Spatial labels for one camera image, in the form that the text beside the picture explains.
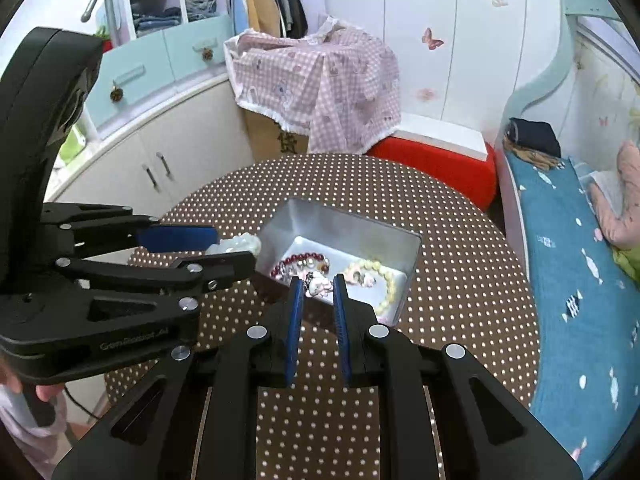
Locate white jade pendant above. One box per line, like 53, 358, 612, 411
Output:
205, 233, 262, 258

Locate pink charm keychain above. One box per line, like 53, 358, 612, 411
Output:
348, 269, 378, 288

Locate white flower charm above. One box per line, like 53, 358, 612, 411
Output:
304, 271, 333, 299

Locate cream bead bracelet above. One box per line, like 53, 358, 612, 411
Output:
342, 258, 402, 319

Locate dark red bead bracelet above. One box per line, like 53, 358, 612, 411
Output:
269, 250, 332, 282

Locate person left hand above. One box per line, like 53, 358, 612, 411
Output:
0, 358, 65, 402

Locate grey metal tin box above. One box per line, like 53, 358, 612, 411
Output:
254, 197, 421, 326

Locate brown polka dot tablecloth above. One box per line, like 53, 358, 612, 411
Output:
102, 153, 542, 480

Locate cardboard box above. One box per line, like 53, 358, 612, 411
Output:
243, 110, 308, 162

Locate teal drawer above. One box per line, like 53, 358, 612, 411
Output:
163, 14, 232, 80
86, 32, 174, 128

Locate red storage box white lid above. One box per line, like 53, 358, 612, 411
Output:
368, 113, 498, 210

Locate blue patterned mattress sheet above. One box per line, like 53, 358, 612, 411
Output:
506, 154, 639, 478

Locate pink checkered cloth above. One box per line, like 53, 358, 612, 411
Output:
224, 18, 401, 154

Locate hanging clothes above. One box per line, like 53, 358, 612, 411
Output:
230, 0, 308, 39

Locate folded black clothes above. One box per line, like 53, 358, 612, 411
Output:
506, 117, 562, 158

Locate pink green plush toy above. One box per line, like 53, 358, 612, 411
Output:
588, 141, 640, 282

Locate teal bunk bed frame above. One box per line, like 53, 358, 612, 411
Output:
500, 0, 639, 127

